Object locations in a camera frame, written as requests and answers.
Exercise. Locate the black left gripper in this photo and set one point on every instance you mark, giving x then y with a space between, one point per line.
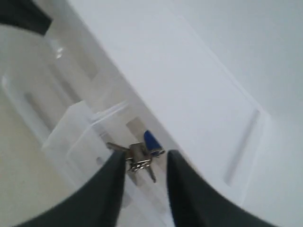
24 14

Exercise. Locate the white plastic drawer cabinet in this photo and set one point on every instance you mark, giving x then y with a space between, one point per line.
219 80

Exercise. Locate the clear drawer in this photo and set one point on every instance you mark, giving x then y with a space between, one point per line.
77 148

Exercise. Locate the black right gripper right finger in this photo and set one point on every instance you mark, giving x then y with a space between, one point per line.
194 203

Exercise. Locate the keys with blue fob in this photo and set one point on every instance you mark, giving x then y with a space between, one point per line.
140 155

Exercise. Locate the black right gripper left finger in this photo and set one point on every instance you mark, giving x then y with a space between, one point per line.
96 204

